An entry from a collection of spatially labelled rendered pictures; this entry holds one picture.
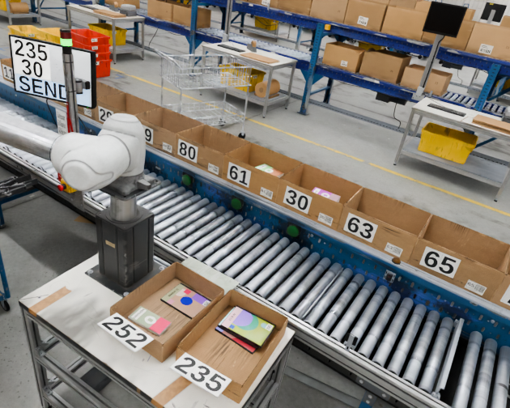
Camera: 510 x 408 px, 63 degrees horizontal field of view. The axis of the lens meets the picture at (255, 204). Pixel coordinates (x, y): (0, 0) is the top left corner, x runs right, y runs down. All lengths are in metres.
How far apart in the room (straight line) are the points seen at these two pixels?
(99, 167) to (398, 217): 1.64
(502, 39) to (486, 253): 4.32
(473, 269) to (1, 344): 2.54
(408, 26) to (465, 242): 4.59
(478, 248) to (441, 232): 0.19
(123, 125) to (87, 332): 0.81
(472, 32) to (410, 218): 4.30
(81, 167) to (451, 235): 1.83
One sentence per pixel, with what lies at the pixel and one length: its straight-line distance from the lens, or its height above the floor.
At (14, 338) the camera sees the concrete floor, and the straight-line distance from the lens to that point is 2.89.
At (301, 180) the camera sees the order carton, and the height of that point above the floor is 0.94.
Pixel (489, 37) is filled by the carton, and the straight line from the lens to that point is 6.42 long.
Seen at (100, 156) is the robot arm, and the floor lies 1.46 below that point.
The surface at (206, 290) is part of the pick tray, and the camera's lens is 1.89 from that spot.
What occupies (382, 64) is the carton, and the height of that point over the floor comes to 1.01.
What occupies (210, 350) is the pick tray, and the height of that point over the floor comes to 0.76.
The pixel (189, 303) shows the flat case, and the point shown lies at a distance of 1.86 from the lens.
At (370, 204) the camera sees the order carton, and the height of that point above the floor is 0.96.
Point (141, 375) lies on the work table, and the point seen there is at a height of 0.75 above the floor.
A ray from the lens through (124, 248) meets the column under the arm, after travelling 1.80.
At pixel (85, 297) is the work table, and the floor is 0.75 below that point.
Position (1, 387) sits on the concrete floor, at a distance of 2.69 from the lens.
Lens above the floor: 2.09
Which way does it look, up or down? 31 degrees down
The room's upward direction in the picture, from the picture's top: 9 degrees clockwise
